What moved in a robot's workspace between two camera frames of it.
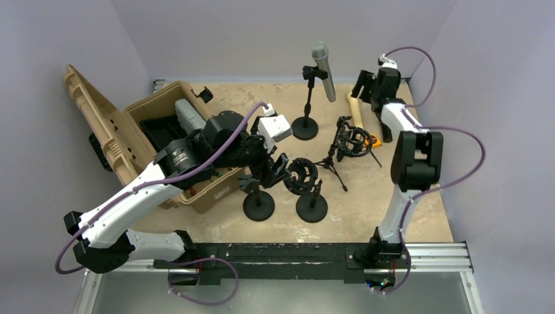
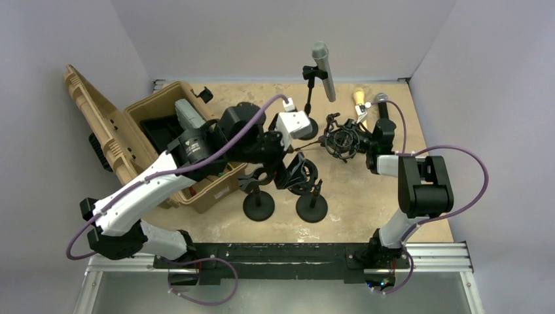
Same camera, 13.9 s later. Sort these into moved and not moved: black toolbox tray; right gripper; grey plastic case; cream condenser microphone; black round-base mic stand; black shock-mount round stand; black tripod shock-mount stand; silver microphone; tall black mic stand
Moved: right gripper; cream condenser microphone; black tripod shock-mount stand
Not moved: tall black mic stand; grey plastic case; silver microphone; black round-base mic stand; black toolbox tray; black shock-mount round stand
